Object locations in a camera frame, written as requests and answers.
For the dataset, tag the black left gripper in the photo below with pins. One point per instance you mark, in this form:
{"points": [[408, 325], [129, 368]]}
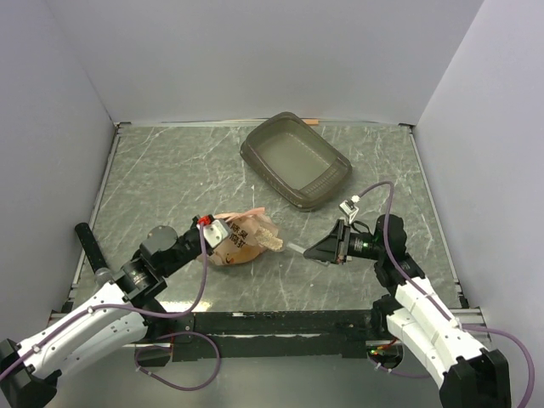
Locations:
{"points": [[193, 225]]}

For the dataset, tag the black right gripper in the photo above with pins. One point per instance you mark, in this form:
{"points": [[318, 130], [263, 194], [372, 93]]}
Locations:
{"points": [[327, 249]]}

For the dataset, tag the clear plastic litter scoop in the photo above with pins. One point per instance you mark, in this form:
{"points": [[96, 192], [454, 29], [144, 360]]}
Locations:
{"points": [[295, 248]]}

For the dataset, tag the orange cat litter bag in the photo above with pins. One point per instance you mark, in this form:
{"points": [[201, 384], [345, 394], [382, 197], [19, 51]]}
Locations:
{"points": [[241, 247]]}

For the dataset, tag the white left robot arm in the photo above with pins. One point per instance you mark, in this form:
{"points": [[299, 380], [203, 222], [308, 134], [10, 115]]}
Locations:
{"points": [[120, 312]]}

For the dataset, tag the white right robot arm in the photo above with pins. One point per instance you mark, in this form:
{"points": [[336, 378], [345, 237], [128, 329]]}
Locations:
{"points": [[466, 373]]}

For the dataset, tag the beige cat litter pile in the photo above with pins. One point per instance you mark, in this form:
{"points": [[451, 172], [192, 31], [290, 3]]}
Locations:
{"points": [[265, 238]]}

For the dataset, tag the grey plastic litter box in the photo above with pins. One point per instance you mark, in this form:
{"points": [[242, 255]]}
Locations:
{"points": [[298, 163]]}

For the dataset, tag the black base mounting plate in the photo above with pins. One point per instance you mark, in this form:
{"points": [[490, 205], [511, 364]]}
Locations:
{"points": [[348, 333]]}

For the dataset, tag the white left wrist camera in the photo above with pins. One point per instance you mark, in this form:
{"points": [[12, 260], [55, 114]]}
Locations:
{"points": [[215, 230]]}

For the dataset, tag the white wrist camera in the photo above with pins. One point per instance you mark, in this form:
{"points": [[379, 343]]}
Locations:
{"points": [[215, 230], [349, 208]]}

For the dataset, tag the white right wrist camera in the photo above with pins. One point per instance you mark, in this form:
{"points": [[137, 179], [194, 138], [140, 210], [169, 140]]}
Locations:
{"points": [[349, 208]]}

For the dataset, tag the black perforated bracket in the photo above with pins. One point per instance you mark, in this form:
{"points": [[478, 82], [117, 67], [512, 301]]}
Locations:
{"points": [[90, 247]]}

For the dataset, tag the aluminium rail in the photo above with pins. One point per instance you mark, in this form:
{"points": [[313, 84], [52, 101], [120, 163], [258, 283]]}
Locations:
{"points": [[472, 317]]}

